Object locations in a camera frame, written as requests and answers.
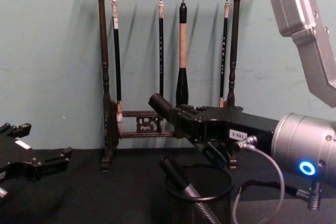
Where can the black mesh pen cup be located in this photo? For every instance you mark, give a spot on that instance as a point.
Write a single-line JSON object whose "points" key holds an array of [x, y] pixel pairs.
{"points": [[183, 211]]}

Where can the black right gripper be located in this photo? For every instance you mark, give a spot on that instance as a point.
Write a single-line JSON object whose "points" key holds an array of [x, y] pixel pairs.
{"points": [[223, 124]]}

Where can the thick black and tan brush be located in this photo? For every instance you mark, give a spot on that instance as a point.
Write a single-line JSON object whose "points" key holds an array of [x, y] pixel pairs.
{"points": [[182, 85]]}

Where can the thin black brush, white bristles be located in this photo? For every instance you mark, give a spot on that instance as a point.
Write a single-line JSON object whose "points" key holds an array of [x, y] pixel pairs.
{"points": [[117, 64]]}

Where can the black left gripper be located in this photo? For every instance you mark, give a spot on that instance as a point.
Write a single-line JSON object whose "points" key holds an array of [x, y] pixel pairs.
{"points": [[18, 158]]}

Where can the thin black brush, pale cap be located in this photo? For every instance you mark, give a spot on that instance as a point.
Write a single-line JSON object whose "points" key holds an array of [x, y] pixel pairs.
{"points": [[224, 58], [161, 58]]}

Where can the black table cloth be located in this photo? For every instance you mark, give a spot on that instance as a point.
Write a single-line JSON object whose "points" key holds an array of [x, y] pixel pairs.
{"points": [[92, 197]]}

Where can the right robot arm with camera bracket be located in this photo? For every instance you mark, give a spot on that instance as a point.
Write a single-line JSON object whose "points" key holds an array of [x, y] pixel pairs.
{"points": [[302, 140]]}

